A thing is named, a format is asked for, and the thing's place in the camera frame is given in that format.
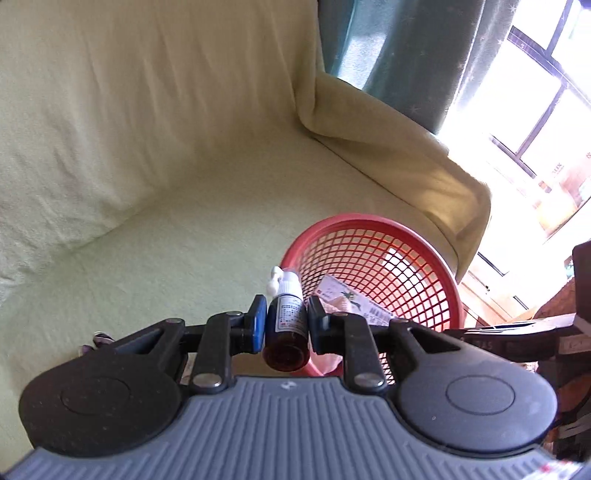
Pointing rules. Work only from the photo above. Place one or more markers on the small purple object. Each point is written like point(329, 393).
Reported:
point(98, 342)

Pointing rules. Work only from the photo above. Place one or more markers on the orange plastic mesh basket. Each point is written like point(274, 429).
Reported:
point(392, 249)

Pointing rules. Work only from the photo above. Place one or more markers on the printed tissue packet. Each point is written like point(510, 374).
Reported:
point(351, 300)

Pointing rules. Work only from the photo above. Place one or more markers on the window with dark frame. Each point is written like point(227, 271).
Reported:
point(540, 106)

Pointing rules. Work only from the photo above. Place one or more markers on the teal curtain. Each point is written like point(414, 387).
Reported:
point(406, 50)

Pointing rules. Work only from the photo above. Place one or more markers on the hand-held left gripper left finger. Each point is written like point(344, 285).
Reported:
point(256, 319)

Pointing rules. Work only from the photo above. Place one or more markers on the chair with quilted tan cover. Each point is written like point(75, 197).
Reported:
point(554, 301)

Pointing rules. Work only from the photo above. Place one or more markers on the sofa with yellow-green cover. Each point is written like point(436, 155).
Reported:
point(161, 161)

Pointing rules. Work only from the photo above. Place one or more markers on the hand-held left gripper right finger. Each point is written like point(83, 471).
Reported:
point(317, 323)

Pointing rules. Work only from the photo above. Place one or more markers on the brown spray bottle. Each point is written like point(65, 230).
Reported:
point(286, 323)

